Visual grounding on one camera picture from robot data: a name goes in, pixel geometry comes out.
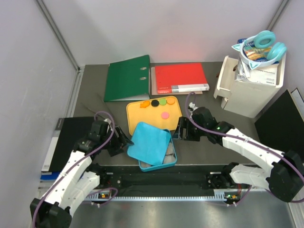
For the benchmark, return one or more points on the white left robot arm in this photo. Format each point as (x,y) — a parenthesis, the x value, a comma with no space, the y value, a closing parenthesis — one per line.
(78,177)

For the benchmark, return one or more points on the black notebook at left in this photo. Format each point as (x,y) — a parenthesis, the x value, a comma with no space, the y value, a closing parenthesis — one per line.
(65,135)

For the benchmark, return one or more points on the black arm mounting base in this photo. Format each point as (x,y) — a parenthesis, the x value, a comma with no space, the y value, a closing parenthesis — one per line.
(202,176)

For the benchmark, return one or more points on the teal cat-ear headphones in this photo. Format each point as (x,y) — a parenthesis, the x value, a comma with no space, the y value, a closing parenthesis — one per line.
(264,41)

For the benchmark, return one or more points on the teal cookie tin box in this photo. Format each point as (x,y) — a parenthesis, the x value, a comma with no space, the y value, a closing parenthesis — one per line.
(169,160)

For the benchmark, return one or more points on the teal tin lid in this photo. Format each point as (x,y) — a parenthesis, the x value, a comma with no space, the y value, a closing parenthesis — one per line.
(149,144)

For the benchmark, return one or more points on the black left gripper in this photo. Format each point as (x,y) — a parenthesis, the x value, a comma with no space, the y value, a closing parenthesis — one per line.
(122,141)

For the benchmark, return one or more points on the orange fish-shaped cookie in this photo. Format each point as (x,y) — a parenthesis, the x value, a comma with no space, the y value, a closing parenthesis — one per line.
(145,104)

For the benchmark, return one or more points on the pink round cookie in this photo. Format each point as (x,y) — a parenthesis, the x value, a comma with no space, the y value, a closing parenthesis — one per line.
(165,115)

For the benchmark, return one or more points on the red folder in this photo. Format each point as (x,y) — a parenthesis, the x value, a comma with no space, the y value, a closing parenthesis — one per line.
(180,78)

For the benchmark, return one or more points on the blue folder at left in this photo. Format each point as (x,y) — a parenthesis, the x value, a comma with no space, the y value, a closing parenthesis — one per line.
(45,176)

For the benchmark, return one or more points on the yellow plastic tray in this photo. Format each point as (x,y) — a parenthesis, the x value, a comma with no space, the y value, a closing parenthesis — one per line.
(152,115)

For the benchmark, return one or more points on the green round cookie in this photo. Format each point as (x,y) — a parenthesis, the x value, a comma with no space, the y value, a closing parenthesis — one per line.
(163,101)

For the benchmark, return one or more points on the white storage cabinet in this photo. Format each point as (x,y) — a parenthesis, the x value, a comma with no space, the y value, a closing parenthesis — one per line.
(246,99)

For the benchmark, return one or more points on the metal kitchen tongs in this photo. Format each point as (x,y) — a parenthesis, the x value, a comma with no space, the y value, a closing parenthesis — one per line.
(97,105)

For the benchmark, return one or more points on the black binder at right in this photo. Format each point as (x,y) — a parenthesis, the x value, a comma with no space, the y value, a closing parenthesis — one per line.
(281,126)

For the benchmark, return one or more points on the green ring binder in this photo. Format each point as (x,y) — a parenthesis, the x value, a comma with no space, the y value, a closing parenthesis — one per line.
(128,80)

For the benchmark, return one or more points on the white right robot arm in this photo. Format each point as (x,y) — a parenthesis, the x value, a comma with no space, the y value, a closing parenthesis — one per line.
(280,173)

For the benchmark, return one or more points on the orange round cookie top right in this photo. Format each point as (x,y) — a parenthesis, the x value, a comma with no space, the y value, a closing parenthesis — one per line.
(170,100)

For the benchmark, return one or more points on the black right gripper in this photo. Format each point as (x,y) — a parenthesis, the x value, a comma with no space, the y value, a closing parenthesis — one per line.
(184,123)

